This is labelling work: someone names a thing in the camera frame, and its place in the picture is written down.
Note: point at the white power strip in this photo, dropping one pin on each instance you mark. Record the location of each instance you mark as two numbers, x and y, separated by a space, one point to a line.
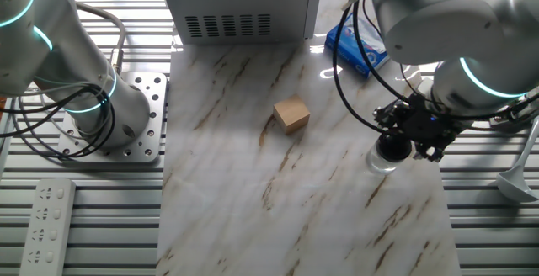
46 225

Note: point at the blue tissue pack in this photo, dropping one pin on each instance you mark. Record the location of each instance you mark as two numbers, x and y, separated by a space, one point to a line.
337 44

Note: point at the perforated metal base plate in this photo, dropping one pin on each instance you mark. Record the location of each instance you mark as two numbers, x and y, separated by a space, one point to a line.
153 112

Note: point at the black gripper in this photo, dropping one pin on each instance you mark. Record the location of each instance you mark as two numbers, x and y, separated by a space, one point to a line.
423 124

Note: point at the metal clamp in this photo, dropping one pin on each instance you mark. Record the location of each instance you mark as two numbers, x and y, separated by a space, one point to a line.
505 119

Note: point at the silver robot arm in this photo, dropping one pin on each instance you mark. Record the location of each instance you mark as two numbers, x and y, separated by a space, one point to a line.
442 15

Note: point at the clear glass jar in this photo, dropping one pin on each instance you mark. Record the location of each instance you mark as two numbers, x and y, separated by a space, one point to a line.
379 166

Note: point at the wooden block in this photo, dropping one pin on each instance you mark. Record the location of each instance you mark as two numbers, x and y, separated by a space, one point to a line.
290 114

